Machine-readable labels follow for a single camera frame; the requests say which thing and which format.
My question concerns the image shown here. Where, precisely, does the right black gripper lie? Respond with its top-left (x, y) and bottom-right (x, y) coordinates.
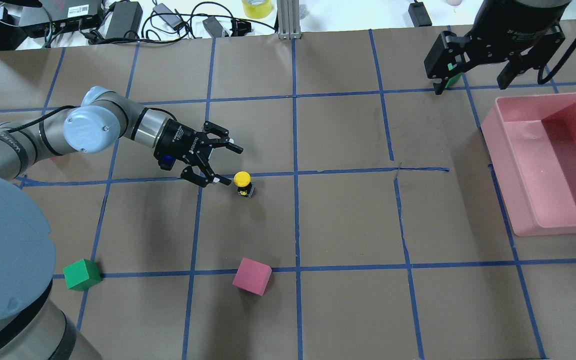
top-left (423, 0), bottom-right (567, 96)

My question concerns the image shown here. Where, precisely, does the black power adapter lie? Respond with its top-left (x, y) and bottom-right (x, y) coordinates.
top-left (407, 0), bottom-right (433, 28)

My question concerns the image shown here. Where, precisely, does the pink plastic bin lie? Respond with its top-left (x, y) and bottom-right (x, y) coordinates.
top-left (481, 92), bottom-right (576, 237)

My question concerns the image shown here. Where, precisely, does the pink cube centre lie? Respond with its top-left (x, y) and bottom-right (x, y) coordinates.
top-left (231, 257), bottom-right (272, 296)

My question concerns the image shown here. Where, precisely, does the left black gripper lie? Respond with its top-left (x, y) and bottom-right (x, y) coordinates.
top-left (153, 119), bottom-right (243, 188)

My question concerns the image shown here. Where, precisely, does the yellow tape roll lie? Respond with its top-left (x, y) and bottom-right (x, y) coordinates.
top-left (241, 0), bottom-right (274, 19)

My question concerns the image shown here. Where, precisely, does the green cube near bin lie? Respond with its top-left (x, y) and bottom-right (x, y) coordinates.
top-left (445, 63), bottom-right (463, 89)

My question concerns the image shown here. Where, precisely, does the green cube far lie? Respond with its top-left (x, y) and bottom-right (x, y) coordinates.
top-left (62, 259), bottom-right (102, 292)

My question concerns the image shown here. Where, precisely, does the aluminium frame post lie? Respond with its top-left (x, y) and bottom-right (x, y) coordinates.
top-left (276, 0), bottom-right (302, 40)

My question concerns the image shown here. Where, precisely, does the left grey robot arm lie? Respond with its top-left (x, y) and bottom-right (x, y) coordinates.
top-left (0, 86), bottom-right (243, 360)

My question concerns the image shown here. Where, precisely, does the yellow black push button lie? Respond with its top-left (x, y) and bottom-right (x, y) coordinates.
top-left (233, 171), bottom-right (255, 198)

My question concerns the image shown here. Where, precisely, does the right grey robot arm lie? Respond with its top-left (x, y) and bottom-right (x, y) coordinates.
top-left (423, 0), bottom-right (576, 95)

